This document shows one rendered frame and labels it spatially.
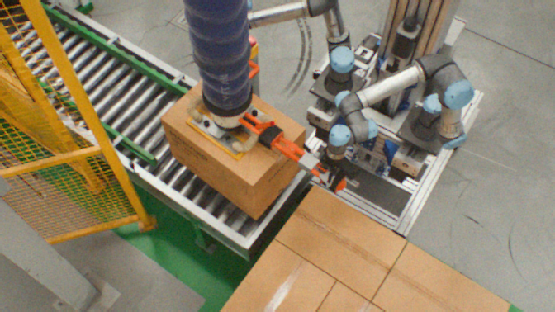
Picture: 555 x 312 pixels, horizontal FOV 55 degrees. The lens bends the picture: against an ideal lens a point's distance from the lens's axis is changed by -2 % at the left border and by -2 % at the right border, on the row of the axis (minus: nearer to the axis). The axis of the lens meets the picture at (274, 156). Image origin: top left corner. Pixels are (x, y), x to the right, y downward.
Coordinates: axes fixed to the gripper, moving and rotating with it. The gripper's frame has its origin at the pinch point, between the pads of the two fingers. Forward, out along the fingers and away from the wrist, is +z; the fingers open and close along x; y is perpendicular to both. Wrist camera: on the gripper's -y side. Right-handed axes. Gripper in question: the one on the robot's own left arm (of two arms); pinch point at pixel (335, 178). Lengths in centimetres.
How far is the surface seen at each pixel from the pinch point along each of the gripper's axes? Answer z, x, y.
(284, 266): 67, 26, 6
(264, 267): 67, 33, 14
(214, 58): -49, 11, 54
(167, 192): 61, 34, 81
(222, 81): -32, 8, 54
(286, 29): 117, -145, 136
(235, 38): -56, 3, 50
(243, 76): -30, 0, 50
